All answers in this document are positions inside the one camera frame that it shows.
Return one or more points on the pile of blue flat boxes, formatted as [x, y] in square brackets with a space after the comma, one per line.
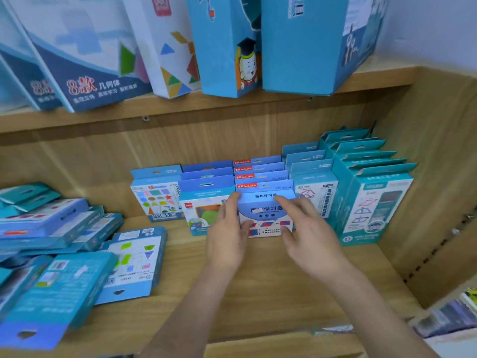
[48, 223]

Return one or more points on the white box with coloured shapes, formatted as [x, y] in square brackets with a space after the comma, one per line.
[156, 197]

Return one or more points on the pale blue tall box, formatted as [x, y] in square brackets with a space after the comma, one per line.
[11, 70]

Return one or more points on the light blue pentagon print box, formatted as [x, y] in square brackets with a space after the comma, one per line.
[305, 156]
[300, 147]
[316, 186]

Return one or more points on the person's left hand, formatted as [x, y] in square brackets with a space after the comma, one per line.
[223, 242]

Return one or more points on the stack of clear packets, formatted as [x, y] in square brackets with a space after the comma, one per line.
[451, 316]

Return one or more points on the blue white red-tab box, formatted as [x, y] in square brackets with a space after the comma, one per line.
[261, 205]
[261, 175]
[259, 168]
[257, 160]

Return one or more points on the wooden shelf unit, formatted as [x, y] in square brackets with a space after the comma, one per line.
[268, 290]

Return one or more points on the blue box with green circle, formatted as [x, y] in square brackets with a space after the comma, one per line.
[201, 205]
[207, 166]
[207, 173]

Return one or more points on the person's left forearm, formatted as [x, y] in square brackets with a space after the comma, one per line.
[186, 316]

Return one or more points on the person's right forearm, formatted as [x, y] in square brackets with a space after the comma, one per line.
[372, 316]

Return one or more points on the person's left thumb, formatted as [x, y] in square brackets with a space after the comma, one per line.
[247, 229]

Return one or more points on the blue flat box coloured shapes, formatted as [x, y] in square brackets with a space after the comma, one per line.
[138, 257]

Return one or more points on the navy white geometric solids box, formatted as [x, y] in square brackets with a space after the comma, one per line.
[78, 52]

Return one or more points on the person's right hand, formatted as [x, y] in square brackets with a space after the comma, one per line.
[315, 246]

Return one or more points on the large plain blue box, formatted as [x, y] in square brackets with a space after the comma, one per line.
[305, 44]

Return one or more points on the row of teal stick boxes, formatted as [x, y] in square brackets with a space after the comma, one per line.
[376, 205]

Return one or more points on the white box with coloured triangles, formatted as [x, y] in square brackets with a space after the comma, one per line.
[164, 44]

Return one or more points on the large teal flat box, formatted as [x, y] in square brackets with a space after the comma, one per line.
[63, 294]

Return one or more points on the person's right thumb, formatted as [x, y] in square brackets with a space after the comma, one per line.
[289, 238]

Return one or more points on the blue box with cartoon figure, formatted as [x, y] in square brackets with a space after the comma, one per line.
[220, 44]

